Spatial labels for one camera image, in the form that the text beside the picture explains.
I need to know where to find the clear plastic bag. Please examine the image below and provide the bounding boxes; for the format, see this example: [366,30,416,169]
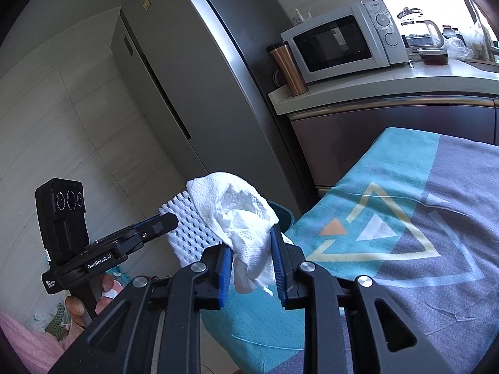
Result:
[444,36,474,60]

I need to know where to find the dark brown base cabinets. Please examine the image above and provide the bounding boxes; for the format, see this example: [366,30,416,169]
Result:
[288,94,498,195]

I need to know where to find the black tracking camera box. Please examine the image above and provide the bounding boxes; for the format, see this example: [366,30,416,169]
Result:
[35,178,90,268]

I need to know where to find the blue grey patterned tablecloth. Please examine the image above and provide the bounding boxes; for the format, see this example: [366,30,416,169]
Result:
[200,126,499,374]

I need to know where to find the white tissue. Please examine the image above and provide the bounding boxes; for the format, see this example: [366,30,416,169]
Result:
[186,172,279,295]

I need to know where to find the blue plastic trash bin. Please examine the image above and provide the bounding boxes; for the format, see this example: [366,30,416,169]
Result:
[267,200,295,233]

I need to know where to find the copper travel mug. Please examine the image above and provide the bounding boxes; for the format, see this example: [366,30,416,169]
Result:
[266,41,309,96]

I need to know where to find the white foam fruit net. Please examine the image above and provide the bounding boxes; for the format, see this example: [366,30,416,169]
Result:
[158,191,222,268]

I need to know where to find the glass electric kettle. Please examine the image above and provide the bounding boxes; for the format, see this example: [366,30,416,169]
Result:
[397,7,445,49]

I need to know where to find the white microwave oven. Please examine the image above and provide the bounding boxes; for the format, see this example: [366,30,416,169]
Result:
[281,0,409,84]

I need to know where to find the grey refrigerator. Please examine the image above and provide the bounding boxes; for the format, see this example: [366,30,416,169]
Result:
[111,0,317,215]

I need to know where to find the person's left hand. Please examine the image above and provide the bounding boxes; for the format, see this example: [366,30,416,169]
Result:
[62,274,123,349]

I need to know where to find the dark red food container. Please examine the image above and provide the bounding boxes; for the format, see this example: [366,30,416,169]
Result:
[418,48,449,66]

